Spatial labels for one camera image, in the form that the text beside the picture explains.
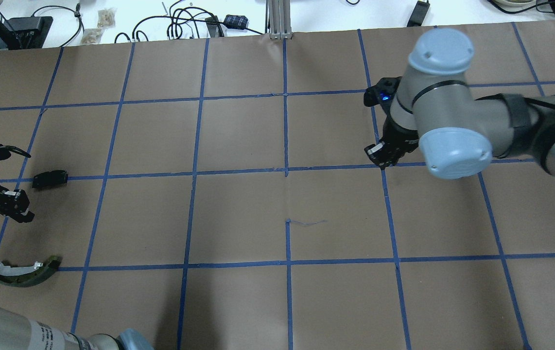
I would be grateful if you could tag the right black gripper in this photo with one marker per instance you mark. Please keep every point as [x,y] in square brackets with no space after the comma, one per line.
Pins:
[398,136]

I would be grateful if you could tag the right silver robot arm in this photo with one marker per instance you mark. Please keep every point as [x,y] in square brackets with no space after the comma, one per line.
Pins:
[431,108]

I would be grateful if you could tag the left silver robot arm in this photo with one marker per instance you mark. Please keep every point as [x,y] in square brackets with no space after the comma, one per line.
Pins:
[18,332]

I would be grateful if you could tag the olive curved brake shoe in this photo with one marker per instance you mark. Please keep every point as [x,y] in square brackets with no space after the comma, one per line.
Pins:
[29,276]

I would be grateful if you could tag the small black plastic bracket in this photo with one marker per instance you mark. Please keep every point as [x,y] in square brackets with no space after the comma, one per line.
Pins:
[50,179]

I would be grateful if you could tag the aluminium frame post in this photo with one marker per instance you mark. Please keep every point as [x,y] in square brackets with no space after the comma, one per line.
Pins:
[279,19]

